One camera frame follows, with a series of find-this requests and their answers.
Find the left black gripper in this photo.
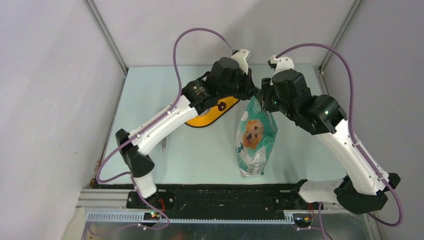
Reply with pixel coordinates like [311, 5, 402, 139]
[217, 66, 257, 101]

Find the green pet food bag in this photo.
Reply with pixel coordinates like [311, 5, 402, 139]
[234, 96, 278, 178]

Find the metal food scoop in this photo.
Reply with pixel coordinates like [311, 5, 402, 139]
[161, 137, 167, 152]

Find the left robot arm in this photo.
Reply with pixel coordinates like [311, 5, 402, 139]
[115, 54, 256, 208]

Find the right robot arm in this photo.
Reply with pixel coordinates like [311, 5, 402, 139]
[260, 69, 401, 214]

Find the yellow double bowl feeder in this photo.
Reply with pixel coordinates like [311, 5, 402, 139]
[185, 96, 240, 128]

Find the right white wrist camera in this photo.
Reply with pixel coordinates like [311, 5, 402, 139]
[267, 55, 295, 75]

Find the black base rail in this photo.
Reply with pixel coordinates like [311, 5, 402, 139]
[147, 183, 319, 219]

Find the grey slotted cable duct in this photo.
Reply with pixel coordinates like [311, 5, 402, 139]
[86, 210, 295, 224]

